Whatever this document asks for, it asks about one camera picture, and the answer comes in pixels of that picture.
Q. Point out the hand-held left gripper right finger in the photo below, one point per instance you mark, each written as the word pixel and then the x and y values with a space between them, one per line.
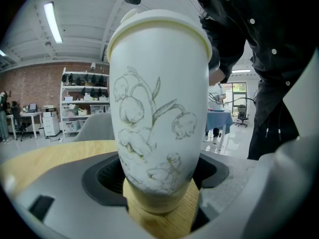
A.
pixel 274 183

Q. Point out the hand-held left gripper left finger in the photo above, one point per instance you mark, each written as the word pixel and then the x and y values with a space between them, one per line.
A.
pixel 62 195

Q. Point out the white lidded paper cup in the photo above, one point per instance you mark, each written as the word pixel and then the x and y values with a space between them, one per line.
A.
pixel 162 96

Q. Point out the white cup lid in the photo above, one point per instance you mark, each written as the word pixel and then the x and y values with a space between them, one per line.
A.
pixel 159 21

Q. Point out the round wooden table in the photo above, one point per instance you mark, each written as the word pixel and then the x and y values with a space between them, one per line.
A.
pixel 49 155

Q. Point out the white drawer cabinet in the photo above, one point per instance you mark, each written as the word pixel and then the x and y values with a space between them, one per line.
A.
pixel 51 126

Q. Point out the black office chair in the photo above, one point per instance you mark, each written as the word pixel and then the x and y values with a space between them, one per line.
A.
pixel 242 114
pixel 20 123

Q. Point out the grey shell chair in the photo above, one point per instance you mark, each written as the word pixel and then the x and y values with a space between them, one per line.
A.
pixel 97 128

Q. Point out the grey office printer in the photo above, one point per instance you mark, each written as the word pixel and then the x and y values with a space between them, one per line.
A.
pixel 49 110

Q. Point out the white desk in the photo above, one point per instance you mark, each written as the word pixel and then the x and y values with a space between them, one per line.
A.
pixel 25 114

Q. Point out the white shelf rack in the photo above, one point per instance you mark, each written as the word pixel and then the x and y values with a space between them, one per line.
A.
pixel 84 101

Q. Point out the ceiling tube light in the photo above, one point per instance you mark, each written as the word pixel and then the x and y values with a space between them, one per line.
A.
pixel 241 71
pixel 52 22

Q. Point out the person in black shirt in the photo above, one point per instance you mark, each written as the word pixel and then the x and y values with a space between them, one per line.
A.
pixel 261 34

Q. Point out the white wall camera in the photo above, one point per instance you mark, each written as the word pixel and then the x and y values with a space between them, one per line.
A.
pixel 93 66

